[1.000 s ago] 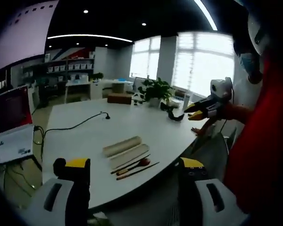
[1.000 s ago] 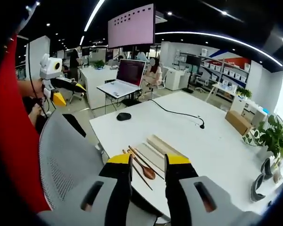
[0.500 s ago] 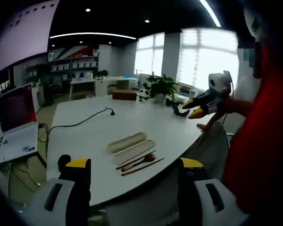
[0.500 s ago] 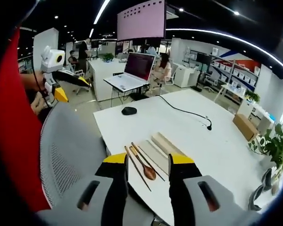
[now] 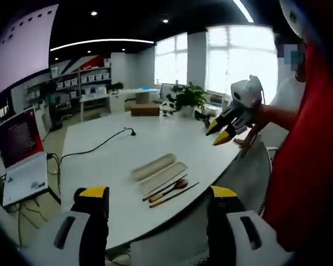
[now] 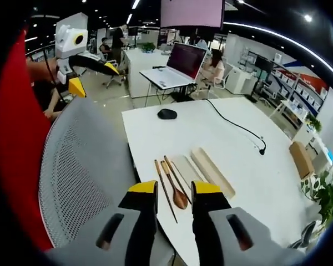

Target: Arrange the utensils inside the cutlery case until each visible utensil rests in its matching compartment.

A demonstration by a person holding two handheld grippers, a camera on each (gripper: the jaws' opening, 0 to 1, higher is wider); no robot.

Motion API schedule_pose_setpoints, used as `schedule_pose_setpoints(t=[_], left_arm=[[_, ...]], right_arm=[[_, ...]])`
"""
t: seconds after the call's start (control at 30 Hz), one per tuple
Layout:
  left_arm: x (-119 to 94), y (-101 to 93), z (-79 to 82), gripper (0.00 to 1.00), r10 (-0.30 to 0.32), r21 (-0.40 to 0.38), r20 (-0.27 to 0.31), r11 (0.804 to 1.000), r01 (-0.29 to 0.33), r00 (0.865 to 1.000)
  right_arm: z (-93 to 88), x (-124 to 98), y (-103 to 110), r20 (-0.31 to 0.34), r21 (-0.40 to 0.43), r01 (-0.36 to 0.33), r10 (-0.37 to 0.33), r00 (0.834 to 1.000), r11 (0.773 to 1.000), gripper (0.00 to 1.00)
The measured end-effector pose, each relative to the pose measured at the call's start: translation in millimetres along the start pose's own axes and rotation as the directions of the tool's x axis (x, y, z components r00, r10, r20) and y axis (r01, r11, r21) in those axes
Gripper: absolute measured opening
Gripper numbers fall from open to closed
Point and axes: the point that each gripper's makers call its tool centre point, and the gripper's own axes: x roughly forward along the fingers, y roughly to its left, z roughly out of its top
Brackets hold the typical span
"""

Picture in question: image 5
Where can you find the brown wooden spoon utensil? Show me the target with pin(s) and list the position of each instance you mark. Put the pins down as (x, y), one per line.
(180, 184)

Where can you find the dark wooden chopstick utensil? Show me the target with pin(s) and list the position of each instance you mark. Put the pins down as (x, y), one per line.
(177, 194)
(166, 187)

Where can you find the person in red vest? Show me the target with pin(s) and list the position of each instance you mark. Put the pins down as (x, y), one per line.
(308, 155)

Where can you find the beige cutlery case lid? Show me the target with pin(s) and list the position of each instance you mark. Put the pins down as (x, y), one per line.
(152, 167)

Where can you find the shelf with white bins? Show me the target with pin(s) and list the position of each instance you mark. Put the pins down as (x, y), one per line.
(83, 79)

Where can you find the brown cardboard box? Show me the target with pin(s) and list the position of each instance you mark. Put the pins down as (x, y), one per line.
(145, 110)

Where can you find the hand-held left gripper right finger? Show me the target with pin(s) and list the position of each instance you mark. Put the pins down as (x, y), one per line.
(233, 235)

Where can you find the black and white toy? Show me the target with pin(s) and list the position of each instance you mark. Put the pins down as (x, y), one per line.
(167, 108)

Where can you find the beige cutlery case base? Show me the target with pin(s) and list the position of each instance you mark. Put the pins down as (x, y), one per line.
(162, 178)

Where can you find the large wall screen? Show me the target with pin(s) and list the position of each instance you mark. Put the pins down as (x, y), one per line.
(22, 50)

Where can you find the grey mesh office chair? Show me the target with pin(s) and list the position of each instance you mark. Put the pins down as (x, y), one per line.
(247, 171)

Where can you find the white worn device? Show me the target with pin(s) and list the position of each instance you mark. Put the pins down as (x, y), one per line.
(292, 16)

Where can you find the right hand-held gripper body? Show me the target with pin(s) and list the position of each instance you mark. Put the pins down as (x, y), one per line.
(245, 92)

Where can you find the white side desk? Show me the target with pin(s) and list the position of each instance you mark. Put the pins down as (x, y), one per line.
(100, 104)

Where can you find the white laptop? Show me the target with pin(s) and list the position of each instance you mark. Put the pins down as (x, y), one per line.
(22, 166)

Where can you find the green potted plant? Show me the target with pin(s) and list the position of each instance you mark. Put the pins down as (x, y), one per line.
(188, 95)

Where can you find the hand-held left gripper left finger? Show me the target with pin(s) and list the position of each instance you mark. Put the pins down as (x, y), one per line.
(69, 235)

